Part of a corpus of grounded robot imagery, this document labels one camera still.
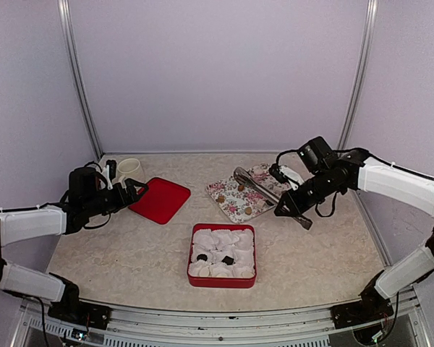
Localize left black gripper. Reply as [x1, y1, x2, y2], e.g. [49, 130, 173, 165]
[83, 177, 148, 217]

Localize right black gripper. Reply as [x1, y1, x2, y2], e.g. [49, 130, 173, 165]
[274, 168, 343, 217]

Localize red tin lid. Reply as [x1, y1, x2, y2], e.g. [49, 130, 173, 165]
[129, 177, 191, 225]

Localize steel serving tongs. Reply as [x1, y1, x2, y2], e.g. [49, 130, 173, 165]
[233, 167, 312, 230]

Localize dark chocolate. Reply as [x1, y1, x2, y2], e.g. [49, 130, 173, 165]
[222, 256, 234, 266]

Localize black round chocolate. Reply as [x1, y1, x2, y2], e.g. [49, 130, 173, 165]
[196, 254, 208, 262]

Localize white round chocolate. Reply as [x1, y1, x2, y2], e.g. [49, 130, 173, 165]
[198, 267, 210, 278]

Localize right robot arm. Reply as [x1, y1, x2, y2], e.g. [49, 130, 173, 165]
[269, 137, 434, 321]

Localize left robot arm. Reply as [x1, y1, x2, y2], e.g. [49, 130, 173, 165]
[0, 163, 148, 322]

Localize red chocolate tin box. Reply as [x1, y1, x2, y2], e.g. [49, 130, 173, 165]
[187, 223, 257, 288]

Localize cream ribbed mug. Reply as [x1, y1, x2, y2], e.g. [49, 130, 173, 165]
[116, 158, 145, 182]

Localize floral tray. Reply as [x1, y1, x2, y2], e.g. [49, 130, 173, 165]
[206, 163, 290, 224]

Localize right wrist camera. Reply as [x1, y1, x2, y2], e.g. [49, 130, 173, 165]
[268, 163, 304, 190]

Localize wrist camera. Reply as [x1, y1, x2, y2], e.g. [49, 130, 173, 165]
[268, 163, 304, 190]
[93, 160, 117, 190]

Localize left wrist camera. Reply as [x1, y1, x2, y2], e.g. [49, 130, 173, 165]
[93, 160, 117, 190]

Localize front aluminium rail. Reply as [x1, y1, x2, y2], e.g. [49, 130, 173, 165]
[9, 300, 372, 346]

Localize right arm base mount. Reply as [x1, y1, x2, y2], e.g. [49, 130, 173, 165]
[331, 301, 394, 329]

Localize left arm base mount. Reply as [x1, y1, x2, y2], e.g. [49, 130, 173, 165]
[48, 301, 112, 330]

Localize right aluminium frame post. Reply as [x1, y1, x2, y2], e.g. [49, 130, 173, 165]
[337, 0, 379, 150]

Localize aluminium frame post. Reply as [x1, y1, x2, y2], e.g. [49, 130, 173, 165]
[57, 0, 104, 160]
[337, 0, 379, 150]

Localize left aluminium frame post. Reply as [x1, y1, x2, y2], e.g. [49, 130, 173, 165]
[57, 0, 104, 160]

